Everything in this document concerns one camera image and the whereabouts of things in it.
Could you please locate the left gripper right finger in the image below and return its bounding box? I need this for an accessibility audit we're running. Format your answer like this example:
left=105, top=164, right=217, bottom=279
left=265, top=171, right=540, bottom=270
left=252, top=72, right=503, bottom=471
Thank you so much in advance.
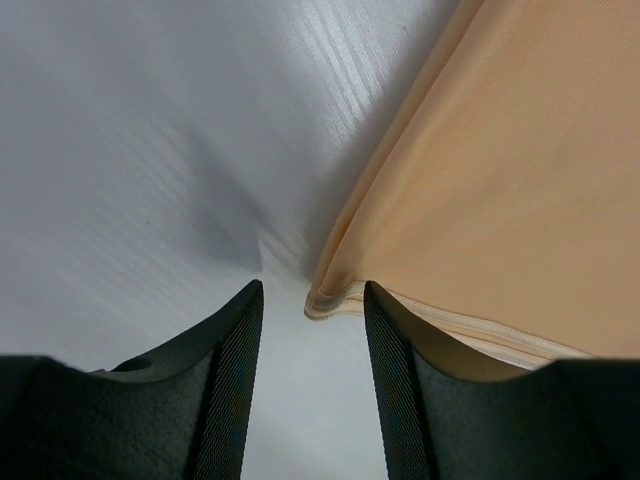
left=364, top=282, right=639, bottom=479

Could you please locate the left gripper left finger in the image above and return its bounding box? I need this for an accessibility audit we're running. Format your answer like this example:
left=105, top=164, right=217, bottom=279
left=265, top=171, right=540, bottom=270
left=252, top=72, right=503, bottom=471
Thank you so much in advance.
left=1, top=280, right=264, bottom=479

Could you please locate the peach satin cloth napkin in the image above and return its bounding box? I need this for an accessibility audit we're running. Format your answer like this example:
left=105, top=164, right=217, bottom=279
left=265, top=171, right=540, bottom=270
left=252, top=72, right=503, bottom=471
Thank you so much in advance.
left=305, top=1, right=639, bottom=368

